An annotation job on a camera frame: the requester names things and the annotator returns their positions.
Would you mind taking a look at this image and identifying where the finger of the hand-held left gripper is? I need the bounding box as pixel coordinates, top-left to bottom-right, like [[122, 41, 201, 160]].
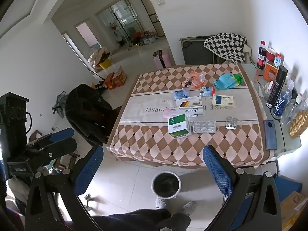
[[25, 127, 75, 150], [7, 138, 78, 167]]

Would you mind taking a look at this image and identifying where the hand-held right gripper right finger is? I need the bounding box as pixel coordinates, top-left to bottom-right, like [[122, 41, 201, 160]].
[[203, 145, 282, 231]]

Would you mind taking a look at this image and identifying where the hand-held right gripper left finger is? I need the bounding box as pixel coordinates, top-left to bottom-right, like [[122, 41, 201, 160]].
[[25, 145, 104, 231]]

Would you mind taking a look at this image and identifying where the white round trash bin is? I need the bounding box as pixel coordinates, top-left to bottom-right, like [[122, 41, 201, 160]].
[[151, 171, 181, 200]]

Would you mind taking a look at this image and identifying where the white box blue label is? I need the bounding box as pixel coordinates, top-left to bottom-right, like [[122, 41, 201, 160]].
[[212, 94, 237, 108]]

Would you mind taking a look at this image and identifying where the pink and white long box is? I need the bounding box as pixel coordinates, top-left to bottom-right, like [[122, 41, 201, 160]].
[[163, 106, 204, 119]]

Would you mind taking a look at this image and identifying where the white box striped label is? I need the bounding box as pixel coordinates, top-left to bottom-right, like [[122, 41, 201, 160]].
[[176, 96, 204, 108]]

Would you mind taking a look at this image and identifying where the metal dumbbell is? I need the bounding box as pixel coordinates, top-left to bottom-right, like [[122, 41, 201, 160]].
[[83, 192, 97, 213]]

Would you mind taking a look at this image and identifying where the black jacket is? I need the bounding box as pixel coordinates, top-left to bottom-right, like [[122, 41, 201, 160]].
[[65, 84, 116, 145]]

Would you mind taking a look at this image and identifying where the large silver blister pack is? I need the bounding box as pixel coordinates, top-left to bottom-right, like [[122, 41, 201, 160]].
[[193, 120, 216, 133]]

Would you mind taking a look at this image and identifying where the person's right grey slipper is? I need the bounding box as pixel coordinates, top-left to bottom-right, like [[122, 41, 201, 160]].
[[184, 202, 197, 215]]

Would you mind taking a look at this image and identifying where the small silver blister pack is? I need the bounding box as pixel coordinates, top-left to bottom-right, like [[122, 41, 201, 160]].
[[225, 116, 238, 129]]

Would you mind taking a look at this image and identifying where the brown checked tablecloth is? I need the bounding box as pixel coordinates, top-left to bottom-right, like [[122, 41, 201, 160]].
[[107, 63, 276, 167]]

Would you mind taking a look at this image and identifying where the green and white box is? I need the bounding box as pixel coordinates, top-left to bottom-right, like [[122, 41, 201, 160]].
[[168, 114, 192, 139]]

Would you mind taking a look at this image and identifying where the person's right leg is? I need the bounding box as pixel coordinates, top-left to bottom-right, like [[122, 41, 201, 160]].
[[164, 213, 192, 231]]

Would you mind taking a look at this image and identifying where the person's leg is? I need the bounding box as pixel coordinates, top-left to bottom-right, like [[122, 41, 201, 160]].
[[164, 213, 192, 231], [93, 208, 172, 231]]

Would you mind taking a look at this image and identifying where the blue smartphone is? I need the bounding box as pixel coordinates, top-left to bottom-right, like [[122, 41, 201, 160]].
[[264, 120, 278, 150]]

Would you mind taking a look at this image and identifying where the person's left leg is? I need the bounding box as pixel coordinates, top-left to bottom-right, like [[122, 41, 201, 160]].
[[93, 208, 172, 231]]

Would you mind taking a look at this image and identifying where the orange cardboard box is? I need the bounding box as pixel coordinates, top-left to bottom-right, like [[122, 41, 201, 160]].
[[104, 73, 116, 90], [113, 69, 127, 87]]

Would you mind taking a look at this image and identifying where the blue chair seat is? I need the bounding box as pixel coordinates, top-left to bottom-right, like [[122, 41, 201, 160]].
[[225, 177, 302, 222]]

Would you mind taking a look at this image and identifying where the yellow bin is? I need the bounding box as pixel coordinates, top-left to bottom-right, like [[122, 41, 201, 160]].
[[99, 59, 112, 70]]

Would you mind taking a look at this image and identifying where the brown cardboard box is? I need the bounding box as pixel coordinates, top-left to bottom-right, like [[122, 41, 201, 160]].
[[280, 191, 307, 229]]

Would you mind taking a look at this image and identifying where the small blue packet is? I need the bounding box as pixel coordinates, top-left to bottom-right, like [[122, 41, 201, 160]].
[[173, 88, 190, 100]]

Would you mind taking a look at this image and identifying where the beige coat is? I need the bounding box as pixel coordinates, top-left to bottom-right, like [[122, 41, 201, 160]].
[[88, 47, 111, 66]]

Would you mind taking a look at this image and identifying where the blue and green plastic packet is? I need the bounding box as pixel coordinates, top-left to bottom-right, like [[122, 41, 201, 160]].
[[213, 73, 243, 90]]

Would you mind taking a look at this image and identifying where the blue label water bottle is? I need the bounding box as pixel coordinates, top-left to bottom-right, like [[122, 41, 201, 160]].
[[272, 79, 294, 121]]

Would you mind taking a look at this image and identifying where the orange plastic bag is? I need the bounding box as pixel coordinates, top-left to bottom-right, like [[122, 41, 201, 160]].
[[182, 71, 206, 89]]

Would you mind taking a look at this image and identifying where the gold box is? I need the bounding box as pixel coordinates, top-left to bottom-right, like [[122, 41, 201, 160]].
[[289, 109, 308, 138]]

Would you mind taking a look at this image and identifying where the clear glass jar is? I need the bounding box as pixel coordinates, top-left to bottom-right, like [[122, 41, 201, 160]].
[[259, 81, 273, 99]]

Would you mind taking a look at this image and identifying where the clear plastic bottle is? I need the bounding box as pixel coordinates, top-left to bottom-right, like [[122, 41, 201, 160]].
[[280, 93, 302, 126]]

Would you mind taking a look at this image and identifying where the black spray can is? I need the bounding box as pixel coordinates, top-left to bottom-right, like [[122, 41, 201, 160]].
[[266, 65, 288, 109]]

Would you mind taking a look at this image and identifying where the dark folding bed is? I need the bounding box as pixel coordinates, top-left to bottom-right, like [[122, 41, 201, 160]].
[[180, 37, 241, 65]]

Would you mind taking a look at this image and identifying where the cola bottle red cap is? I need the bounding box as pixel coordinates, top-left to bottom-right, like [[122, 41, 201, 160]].
[[257, 41, 267, 70]]

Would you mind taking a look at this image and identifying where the black coat rack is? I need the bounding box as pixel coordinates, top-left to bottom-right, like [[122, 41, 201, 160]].
[[109, 8, 131, 51]]

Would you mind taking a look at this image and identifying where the pink suitcase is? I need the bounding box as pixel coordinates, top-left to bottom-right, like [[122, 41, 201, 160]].
[[153, 49, 172, 69]]

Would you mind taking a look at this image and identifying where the blue white milk carton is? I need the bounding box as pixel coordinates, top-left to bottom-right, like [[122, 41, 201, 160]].
[[273, 54, 284, 69]]

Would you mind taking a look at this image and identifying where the black white checkered blanket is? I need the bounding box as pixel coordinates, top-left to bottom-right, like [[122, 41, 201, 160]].
[[203, 32, 248, 64]]

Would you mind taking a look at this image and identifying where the red cup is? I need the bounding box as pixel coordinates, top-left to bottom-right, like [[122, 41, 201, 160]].
[[265, 48, 276, 64]]

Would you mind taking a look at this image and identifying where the glass sliding door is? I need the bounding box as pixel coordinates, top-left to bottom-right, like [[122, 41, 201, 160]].
[[96, 0, 142, 45]]

